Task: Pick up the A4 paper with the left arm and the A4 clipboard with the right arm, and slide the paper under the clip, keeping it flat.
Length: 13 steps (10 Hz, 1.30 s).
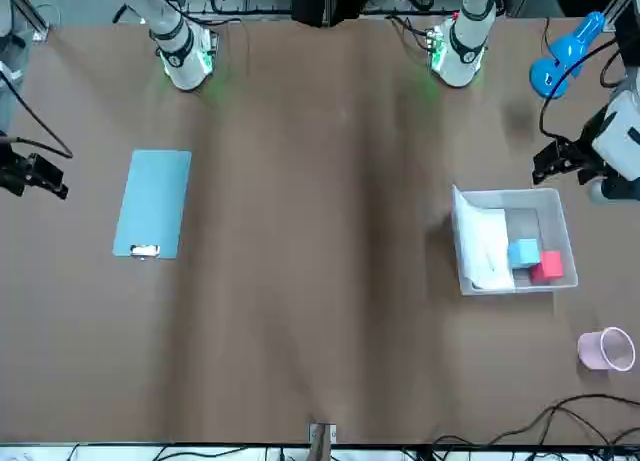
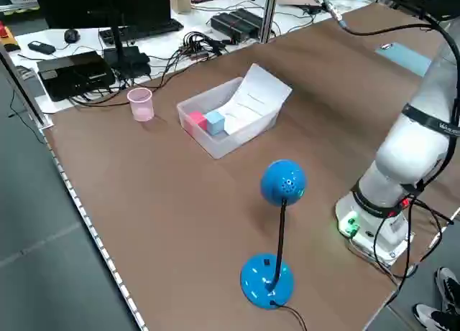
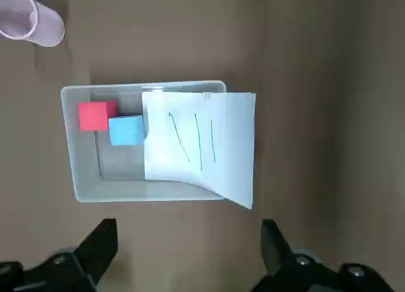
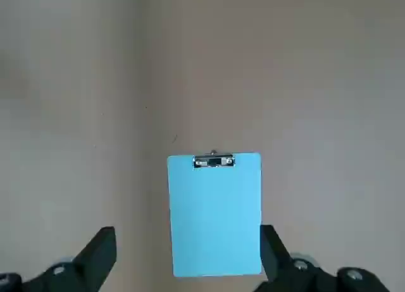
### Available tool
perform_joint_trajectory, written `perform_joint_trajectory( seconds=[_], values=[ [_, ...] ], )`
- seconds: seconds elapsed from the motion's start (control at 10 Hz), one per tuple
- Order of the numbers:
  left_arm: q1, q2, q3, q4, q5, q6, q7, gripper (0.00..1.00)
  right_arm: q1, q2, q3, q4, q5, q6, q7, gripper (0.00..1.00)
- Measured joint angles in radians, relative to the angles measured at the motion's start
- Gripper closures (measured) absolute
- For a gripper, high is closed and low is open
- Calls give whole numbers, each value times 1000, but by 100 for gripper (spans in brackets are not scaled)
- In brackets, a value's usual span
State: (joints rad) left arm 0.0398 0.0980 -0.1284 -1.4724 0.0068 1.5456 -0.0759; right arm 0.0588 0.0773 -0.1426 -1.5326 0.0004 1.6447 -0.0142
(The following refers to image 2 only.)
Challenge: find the pink cube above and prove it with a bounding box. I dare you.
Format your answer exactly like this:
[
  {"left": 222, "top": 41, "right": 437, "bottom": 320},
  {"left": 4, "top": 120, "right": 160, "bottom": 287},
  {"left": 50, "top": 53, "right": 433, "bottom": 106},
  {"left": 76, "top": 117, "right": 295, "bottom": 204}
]
[{"left": 188, "top": 111, "right": 208, "bottom": 135}]

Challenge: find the aluminium camera post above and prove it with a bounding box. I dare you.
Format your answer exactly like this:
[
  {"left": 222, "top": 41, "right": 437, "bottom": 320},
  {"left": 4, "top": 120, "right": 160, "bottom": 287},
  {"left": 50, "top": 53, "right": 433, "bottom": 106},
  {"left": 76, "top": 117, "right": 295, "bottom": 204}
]
[{"left": 257, "top": 0, "right": 281, "bottom": 44}]

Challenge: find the small black handheld device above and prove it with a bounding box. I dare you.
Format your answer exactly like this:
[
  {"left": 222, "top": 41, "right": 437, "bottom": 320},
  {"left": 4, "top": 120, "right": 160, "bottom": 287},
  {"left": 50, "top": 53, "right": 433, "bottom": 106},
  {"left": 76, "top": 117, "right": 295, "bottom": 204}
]
[{"left": 27, "top": 40, "right": 57, "bottom": 55}]

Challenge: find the black ribbed power unit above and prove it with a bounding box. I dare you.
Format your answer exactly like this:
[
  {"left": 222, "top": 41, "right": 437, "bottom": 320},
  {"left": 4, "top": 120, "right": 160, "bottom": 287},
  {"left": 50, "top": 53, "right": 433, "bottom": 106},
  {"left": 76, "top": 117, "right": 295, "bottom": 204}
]
[{"left": 210, "top": 8, "right": 265, "bottom": 45}]

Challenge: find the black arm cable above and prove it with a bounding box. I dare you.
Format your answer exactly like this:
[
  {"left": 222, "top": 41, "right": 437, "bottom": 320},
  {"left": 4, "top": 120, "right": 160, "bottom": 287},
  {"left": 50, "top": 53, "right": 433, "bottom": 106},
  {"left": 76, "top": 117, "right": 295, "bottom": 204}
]
[{"left": 318, "top": 0, "right": 460, "bottom": 106}]

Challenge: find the person's shoe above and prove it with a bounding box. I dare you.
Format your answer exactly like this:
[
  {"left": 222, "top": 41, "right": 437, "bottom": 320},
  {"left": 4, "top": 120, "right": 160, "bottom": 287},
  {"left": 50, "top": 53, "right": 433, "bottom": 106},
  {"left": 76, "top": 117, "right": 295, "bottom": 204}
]
[
  {"left": 434, "top": 266, "right": 460, "bottom": 312},
  {"left": 412, "top": 303, "right": 460, "bottom": 331}
]

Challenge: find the pink plastic cup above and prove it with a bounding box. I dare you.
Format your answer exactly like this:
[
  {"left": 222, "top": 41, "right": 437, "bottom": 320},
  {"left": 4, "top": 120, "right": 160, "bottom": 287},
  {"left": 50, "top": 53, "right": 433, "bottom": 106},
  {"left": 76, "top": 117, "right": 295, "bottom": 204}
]
[{"left": 126, "top": 87, "right": 155, "bottom": 123}]

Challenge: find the white A4 paper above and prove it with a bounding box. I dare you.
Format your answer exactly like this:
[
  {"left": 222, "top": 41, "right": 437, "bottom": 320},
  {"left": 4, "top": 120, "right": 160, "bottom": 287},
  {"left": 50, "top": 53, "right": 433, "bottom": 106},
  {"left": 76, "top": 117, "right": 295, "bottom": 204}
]
[{"left": 217, "top": 63, "right": 293, "bottom": 135}]

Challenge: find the clear plastic bin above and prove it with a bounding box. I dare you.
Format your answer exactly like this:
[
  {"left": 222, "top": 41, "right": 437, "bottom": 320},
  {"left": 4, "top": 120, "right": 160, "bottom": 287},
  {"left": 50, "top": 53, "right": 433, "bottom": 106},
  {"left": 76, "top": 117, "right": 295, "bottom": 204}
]
[{"left": 175, "top": 75, "right": 285, "bottom": 160}]

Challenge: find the aluminium frame post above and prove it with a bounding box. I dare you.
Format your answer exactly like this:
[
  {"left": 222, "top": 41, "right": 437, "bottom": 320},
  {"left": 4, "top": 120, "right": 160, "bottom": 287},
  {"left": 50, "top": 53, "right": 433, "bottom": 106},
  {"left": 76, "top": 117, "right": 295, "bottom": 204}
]
[{"left": 0, "top": 45, "right": 55, "bottom": 130}]

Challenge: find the black equipment box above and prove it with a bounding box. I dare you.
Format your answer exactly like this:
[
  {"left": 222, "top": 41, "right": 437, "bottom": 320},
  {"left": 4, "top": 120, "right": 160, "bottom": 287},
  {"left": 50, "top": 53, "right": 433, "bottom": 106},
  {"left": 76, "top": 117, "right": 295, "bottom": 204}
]
[{"left": 37, "top": 50, "right": 116, "bottom": 102}]

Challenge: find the light blue cube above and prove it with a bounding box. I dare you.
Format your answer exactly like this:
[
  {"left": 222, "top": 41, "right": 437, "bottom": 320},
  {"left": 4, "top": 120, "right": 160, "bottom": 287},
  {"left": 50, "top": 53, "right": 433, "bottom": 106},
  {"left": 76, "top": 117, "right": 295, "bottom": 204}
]
[{"left": 205, "top": 111, "right": 226, "bottom": 136}]

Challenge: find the brown cardboard box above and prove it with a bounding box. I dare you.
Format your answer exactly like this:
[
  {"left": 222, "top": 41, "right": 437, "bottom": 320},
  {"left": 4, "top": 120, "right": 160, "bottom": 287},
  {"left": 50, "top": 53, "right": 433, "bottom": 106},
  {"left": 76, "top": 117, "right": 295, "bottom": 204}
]
[{"left": 169, "top": 0, "right": 192, "bottom": 14}]

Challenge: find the blue desk lamp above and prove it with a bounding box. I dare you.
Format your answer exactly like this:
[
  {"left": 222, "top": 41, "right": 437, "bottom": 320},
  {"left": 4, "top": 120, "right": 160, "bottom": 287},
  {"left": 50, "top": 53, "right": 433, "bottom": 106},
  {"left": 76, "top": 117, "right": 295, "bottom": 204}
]
[{"left": 239, "top": 159, "right": 308, "bottom": 310}]

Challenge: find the black computer monitor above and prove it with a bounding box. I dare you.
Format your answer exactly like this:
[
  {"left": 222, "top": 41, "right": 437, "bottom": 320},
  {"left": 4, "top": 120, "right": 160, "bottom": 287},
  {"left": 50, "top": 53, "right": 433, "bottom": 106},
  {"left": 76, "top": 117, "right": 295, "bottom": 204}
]
[{"left": 31, "top": 0, "right": 172, "bottom": 77}]

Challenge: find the black usb hub with plugs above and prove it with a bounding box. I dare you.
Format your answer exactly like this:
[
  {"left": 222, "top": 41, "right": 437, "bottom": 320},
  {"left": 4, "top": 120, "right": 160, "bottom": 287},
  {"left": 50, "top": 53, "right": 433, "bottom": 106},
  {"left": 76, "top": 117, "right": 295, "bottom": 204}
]
[{"left": 178, "top": 31, "right": 231, "bottom": 61}]

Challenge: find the aluminium table edge rail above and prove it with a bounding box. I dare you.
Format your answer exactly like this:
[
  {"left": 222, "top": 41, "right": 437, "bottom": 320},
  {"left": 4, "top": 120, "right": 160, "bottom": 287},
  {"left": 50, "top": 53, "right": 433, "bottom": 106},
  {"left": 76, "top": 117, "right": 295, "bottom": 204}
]
[{"left": 42, "top": 126, "right": 149, "bottom": 331}]

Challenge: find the black keyboard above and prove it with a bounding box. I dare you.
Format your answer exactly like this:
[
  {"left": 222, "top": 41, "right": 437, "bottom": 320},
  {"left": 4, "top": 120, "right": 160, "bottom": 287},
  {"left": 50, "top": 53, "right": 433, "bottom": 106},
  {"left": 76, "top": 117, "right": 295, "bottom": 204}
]
[{"left": 98, "top": 19, "right": 185, "bottom": 45}]

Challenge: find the black lamp cable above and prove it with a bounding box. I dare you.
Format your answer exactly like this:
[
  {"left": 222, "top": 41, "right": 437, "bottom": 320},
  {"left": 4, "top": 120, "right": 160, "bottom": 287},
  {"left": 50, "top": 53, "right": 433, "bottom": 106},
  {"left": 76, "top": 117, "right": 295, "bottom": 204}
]
[{"left": 269, "top": 301, "right": 308, "bottom": 331}]

